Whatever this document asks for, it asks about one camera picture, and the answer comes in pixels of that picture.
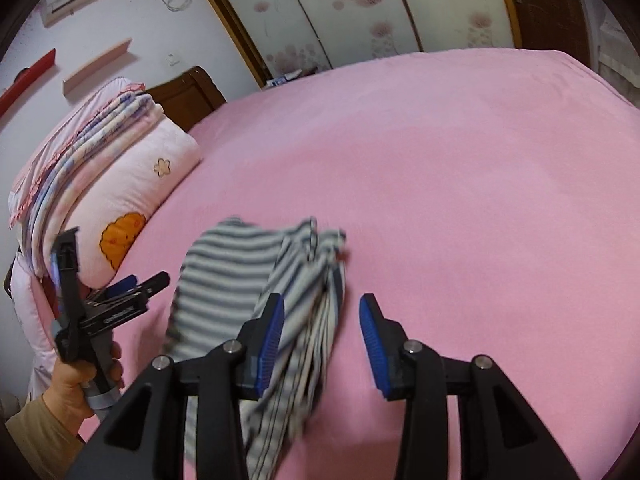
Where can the light wooden wall shelf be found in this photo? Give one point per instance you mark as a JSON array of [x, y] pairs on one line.
[[97, 66]]

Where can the pink quilted pillow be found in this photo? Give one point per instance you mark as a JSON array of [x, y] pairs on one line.
[[35, 320]]

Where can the striped long-sleeve shirt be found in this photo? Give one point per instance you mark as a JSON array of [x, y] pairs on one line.
[[220, 270]]

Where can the dark wooden headboard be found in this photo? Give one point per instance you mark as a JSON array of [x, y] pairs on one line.
[[192, 97]]

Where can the white lace cover cloth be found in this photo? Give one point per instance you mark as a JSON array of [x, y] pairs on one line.
[[620, 45]]

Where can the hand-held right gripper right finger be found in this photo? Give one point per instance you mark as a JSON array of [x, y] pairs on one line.
[[372, 345]]

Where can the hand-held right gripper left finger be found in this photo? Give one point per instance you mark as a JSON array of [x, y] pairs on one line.
[[267, 345]]

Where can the pink bed blanket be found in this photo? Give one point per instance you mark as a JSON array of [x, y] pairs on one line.
[[450, 185]]

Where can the folded floral ruffled blanket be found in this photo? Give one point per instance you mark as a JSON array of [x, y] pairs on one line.
[[85, 130]]

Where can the person's left forearm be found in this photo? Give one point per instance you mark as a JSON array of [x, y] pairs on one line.
[[35, 440]]

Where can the brown wooden door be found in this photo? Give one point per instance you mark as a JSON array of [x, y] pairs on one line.
[[550, 5]]

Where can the small white blue box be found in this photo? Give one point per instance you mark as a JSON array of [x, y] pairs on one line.
[[292, 77]]

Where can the red wall shelf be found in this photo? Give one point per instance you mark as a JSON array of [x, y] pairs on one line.
[[27, 82]]

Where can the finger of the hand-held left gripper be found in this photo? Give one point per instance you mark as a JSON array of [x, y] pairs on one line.
[[155, 282], [122, 287]]

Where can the floral sliding-door wardrobe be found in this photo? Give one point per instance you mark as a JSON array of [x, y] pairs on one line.
[[350, 5]]

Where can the person's left hand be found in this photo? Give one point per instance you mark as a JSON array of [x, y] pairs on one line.
[[67, 385]]

